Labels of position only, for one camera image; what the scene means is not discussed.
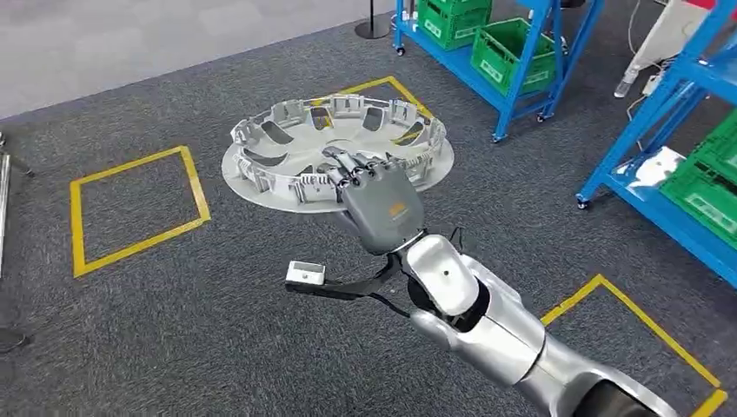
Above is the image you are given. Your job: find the silver plastic wheel cover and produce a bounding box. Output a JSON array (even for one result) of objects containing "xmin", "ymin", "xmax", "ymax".
[{"xmin": 221, "ymin": 93, "xmax": 455, "ymax": 215}]

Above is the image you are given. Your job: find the yellow floor tape square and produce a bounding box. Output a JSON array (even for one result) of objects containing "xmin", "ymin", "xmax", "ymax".
[
  {"xmin": 70, "ymin": 144, "xmax": 212, "ymax": 279},
  {"xmin": 540, "ymin": 274, "xmax": 729, "ymax": 417}
]

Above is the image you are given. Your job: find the black stanchion with round base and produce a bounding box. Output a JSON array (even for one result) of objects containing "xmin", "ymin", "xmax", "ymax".
[{"xmin": 354, "ymin": 0, "xmax": 393, "ymax": 41}]

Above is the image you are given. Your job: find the black camera bracket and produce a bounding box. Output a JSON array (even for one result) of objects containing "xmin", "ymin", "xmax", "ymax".
[{"xmin": 284, "ymin": 253, "xmax": 411, "ymax": 319}]

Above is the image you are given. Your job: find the grey metal stand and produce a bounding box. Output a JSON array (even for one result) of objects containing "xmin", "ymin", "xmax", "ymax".
[{"xmin": 0, "ymin": 132, "xmax": 36, "ymax": 279}]

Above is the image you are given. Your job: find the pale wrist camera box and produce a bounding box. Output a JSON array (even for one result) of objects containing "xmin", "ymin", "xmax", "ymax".
[{"xmin": 285, "ymin": 260, "xmax": 327, "ymax": 287}]

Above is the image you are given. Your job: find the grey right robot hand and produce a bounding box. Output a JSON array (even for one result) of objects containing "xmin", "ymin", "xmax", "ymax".
[{"xmin": 316, "ymin": 145, "xmax": 428, "ymax": 256}]

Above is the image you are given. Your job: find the green plastic crate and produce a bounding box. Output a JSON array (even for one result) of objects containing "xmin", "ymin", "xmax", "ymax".
[
  {"xmin": 415, "ymin": 0, "xmax": 494, "ymax": 52},
  {"xmin": 659, "ymin": 158, "xmax": 737, "ymax": 252},
  {"xmin": 470, "ymin": 17, "xmax": 559, "ymax": 98},
  {"xmin": 690, "ymin": 109, "xmax": 737, "ymax": 185}
]

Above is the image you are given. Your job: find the blue metal shelf rack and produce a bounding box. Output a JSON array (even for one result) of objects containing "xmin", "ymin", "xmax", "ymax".
[
  {"xmin": 575, "ymin": 0, "xmax": 737, "ymax": 289},
  {"xmin": 392, "ymin": 0, "xmax": 607, "ymax": 144}
]

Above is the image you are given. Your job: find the white board stand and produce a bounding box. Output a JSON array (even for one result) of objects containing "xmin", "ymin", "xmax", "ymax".
[{"xmin": 613, "ymin": 0, "xmax": 710, "ymax": 100}]

